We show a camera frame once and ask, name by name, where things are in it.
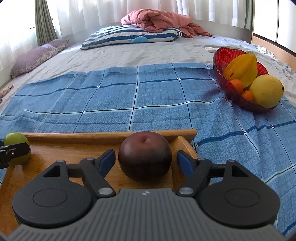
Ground green apple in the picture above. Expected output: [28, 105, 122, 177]
[3, 132, 31, 165]

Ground dark purple plum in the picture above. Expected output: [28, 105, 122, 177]
[118, 131, 173, 182]

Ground wooden serving tray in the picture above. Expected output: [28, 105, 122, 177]
[1, 129, 198, 235]

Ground pink clothes pile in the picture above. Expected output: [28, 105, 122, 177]
[0, 85, 14, 103]

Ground blue plaid blanket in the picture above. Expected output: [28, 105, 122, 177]
[1, 63, 295, 235]

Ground small orange in bowl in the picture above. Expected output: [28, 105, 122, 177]
[230, 79, 244, 94]
[240, 90, 253, 102]

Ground purple pillow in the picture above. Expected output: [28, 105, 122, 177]
[11, 39, 69, 78]

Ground red glass fruit bowl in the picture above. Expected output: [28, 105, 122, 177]
[213, 47, 277, 113]

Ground yellow pear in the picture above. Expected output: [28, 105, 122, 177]
[249, 74, 284, 108]

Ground yellow starfruit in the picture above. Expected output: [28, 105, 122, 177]
[223, 53, 258, 88]

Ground grey bed sheet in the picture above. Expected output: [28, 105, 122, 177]
[1, 36, 295, 110]

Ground green curtain left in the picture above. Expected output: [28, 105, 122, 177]
[35, 0, 57, 46]

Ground green curtain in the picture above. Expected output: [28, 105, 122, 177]
[35, 0, 57, 46]
[244, 0, 254, 31]

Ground white sheer curtain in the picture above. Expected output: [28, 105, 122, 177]
[0, 0, 247, 71]

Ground white clothes at right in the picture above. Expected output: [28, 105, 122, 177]
[257, 45, 276, 61]

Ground blue striped pillow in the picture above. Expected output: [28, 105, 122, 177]
[81, 25, 182, 50]

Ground green curtain right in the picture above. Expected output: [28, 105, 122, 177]
[244, 0, 254, 31]

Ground pink crumpled quilt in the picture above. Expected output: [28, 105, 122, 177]
[120, 9, 211, 38]

